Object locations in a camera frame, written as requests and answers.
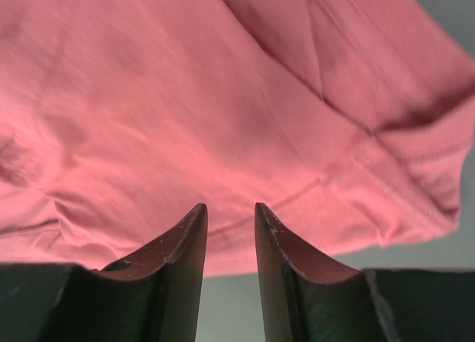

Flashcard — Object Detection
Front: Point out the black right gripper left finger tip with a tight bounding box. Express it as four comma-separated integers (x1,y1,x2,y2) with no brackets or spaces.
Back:
1,204,208,341

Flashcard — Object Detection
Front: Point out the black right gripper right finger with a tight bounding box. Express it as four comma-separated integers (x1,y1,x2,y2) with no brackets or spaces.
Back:
255,203,474,341

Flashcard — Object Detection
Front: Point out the salmon pink t-shirt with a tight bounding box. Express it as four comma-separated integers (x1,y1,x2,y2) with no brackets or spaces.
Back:
1,0,474,276

